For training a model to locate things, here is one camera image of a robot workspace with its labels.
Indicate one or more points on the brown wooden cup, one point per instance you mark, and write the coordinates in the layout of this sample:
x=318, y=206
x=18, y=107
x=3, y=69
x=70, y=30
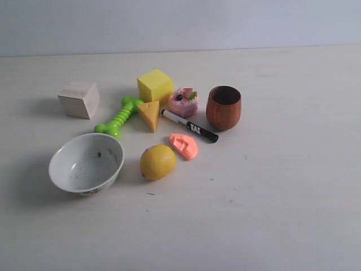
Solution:
x=223, y=109

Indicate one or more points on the black white marker pen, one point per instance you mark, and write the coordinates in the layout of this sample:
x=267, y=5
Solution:
x=190, y=126

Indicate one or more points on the orange cheese wedge toy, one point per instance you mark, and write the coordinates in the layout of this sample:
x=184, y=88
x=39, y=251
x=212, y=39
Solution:
x=149, y=113

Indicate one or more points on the yellow lemon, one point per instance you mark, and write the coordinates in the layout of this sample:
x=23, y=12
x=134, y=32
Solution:
x=157, y=162

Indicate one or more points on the green plastic bone toy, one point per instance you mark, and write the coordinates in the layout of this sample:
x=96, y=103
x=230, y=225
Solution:
x=112, y=128

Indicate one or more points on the pink toy cake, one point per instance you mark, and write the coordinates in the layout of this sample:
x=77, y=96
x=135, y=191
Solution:
x=183, y=102

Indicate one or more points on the yellow foam cube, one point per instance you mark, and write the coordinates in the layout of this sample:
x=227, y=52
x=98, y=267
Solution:
x=155, y=86

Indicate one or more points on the orange soft putty piece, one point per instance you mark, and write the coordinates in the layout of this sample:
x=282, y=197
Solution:
x=184, y=145

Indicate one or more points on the light wooden cube block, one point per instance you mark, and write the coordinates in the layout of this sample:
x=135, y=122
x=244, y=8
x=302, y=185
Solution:
x=79, y=99

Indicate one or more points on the white ceramic bowl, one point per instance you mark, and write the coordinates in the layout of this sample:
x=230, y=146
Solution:
x=87, y=164

